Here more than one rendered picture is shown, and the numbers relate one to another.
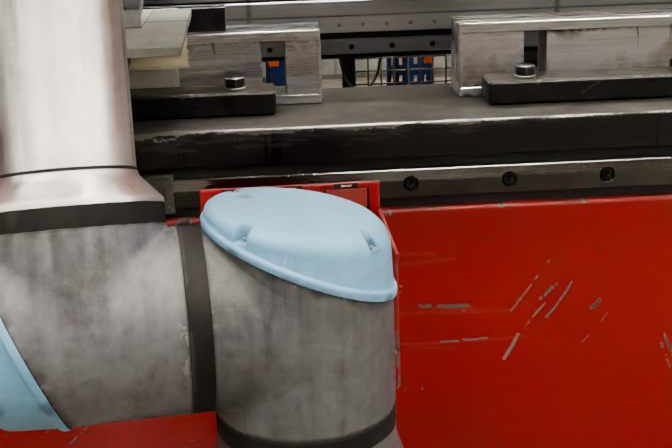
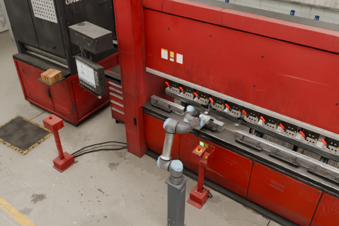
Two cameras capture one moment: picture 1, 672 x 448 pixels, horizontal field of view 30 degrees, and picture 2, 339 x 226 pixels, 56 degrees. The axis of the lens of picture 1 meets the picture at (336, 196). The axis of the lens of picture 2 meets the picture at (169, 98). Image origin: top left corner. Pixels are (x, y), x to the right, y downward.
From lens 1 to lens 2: 2.67 m
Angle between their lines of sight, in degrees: 38
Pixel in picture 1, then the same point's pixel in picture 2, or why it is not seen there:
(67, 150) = (164, 155)
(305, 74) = (219, 128)
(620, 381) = (241, 173)
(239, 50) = (214, 123)
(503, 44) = (240, 135)
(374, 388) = (177, 175)
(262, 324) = (171, 169)
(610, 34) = (251, 139)
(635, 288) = (244, 165)
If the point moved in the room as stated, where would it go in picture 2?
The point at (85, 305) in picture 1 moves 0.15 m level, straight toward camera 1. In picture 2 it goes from (163, 164) to (155, 174)
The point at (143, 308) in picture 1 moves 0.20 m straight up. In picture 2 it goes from (165, 166) to (165, 151)
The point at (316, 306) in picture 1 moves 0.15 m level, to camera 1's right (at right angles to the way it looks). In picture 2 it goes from (174, 170) to (186, 177)
